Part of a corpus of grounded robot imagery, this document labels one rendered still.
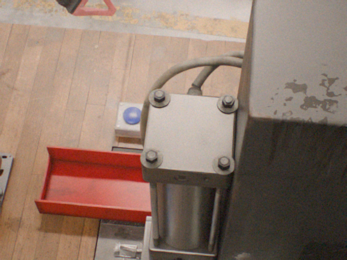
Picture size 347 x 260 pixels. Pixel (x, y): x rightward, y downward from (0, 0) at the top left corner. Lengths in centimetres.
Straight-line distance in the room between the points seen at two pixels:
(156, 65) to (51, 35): 25
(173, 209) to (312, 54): 28
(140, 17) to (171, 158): 209
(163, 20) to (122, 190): 149
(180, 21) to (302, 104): 220
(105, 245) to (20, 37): 54
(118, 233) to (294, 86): 79
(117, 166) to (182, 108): 66
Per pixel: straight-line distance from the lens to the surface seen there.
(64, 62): 146
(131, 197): 128
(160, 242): 84
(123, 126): 132
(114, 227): 126
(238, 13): 273
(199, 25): 268
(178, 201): 70
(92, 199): 128
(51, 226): 128
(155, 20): 269
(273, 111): 50
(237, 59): 68
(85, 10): 109
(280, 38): 54
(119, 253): 115
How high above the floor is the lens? 207
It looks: 60 degrees down
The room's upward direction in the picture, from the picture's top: straight up
